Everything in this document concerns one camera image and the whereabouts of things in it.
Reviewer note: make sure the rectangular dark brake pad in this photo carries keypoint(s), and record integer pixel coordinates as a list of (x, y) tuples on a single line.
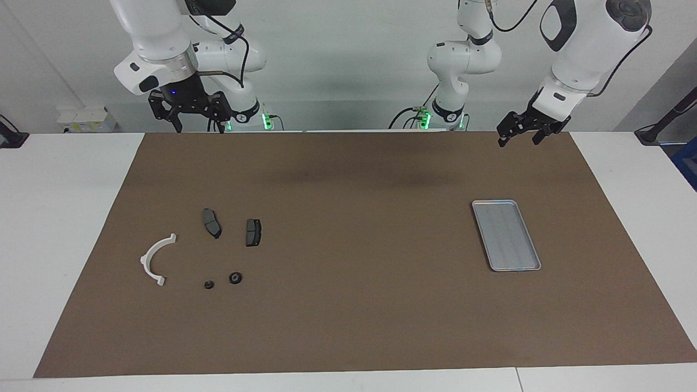
[(254, 233)]

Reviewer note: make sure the blue crate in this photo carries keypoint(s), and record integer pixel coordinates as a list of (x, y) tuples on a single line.
[(687, 163)]

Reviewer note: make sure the large black bearing gear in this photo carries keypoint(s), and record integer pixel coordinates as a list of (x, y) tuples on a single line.
[(235, 277)]

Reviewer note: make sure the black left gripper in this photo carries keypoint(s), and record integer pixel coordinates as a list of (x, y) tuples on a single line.
[(542, 120)]

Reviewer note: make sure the white box with yellow labels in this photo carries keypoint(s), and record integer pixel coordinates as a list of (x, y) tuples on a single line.
[(87, 118)]

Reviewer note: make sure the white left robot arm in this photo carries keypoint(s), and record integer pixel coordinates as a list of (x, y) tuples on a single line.
[(588, 49)]

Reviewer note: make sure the black table clamp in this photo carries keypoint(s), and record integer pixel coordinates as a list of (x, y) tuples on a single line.
[(11, 137)]

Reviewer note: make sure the brown table mat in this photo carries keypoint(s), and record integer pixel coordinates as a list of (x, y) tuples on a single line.
[(348, 305)]

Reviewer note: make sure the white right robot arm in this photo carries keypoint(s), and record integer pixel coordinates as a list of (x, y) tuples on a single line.
[(158, 32)]

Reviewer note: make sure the curved dark brake pad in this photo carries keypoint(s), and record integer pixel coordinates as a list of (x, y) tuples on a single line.
[(211, 223)]

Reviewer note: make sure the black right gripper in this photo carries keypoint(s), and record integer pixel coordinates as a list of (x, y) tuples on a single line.
[(188, 95)]

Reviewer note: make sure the white curved plastic bracket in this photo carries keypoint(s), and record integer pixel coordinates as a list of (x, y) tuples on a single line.
[(145, 261)]

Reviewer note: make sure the silver metal tray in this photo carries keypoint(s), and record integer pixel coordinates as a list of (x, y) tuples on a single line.
[(506, 237)]

